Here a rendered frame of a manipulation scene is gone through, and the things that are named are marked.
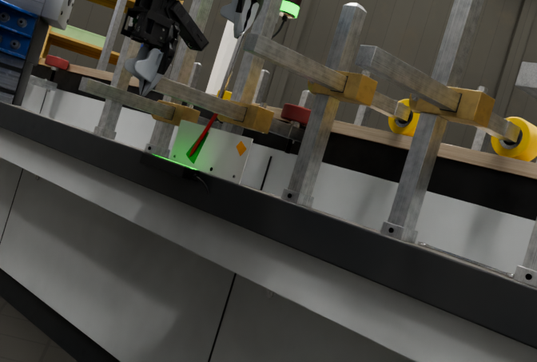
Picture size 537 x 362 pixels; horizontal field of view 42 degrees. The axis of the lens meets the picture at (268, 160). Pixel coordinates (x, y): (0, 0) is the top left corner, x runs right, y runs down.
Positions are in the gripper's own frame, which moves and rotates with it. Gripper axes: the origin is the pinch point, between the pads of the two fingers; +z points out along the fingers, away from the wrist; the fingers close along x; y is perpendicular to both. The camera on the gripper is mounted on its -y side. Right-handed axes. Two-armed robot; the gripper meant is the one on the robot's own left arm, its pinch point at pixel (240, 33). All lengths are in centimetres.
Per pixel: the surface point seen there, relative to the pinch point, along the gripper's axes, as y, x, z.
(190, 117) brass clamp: 14.9, -14.0, 19.6
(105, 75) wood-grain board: 80, -58, 12
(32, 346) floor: 67, -46, 101
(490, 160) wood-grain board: -56, -8, 12
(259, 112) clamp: -7.9, -3.6, 14.9
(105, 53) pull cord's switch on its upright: 202, -197, -9
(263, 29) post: -1.2, -6.6, -3.2
